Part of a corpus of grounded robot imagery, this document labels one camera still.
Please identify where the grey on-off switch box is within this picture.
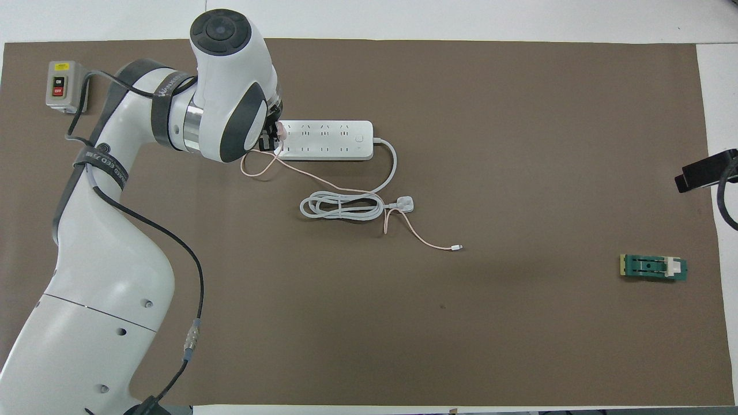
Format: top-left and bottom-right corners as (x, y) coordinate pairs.
(46, 61), (91, 114)

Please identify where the white power strip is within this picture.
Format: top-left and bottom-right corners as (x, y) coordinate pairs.
(277, 120), (374, 161)

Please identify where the white power strip cord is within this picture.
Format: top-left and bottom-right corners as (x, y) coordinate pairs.
(299, 137), (417, 221)

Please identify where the brown table mat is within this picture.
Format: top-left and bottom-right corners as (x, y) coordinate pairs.
(0, 39), (736, 407)

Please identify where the green knife switch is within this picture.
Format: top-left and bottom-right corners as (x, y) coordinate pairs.
(620, 254), (688, 282)

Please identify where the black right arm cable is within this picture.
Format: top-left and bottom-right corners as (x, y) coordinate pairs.
(717, 159), (738, 231)

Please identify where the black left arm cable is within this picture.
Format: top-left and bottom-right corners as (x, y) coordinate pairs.
(66, 69), (206, 415)

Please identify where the pink charging cable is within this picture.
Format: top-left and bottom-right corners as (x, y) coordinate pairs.
(240, 141), (463, 251)

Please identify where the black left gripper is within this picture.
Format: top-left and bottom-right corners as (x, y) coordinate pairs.
(259, 103), (284, 153)

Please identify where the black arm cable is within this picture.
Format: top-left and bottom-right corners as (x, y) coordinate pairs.
(717, 159), (738, 231)
(66, 69), (206, 415)

